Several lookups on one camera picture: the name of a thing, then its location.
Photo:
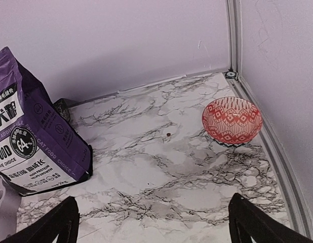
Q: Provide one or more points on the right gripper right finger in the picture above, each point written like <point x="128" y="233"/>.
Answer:
<point x="248" y="223"/>

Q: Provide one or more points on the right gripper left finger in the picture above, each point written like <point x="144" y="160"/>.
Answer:
<point x="60" y="224"/>

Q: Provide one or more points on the grey double pet bowl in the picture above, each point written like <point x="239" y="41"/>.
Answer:
<point x="9" y="205"/>

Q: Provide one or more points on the purple pet food bag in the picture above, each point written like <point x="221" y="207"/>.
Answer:
<point x="39" y="150"/>

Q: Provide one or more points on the red patterned small bowl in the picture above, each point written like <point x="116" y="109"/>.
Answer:
<point x="232" y="121"/>

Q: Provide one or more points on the black floral square plate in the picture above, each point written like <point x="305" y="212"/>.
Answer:
<point x="61" y="107"/>

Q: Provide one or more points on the right aluminium frame post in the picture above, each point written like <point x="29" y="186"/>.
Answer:
<point x="234" y="14"/>

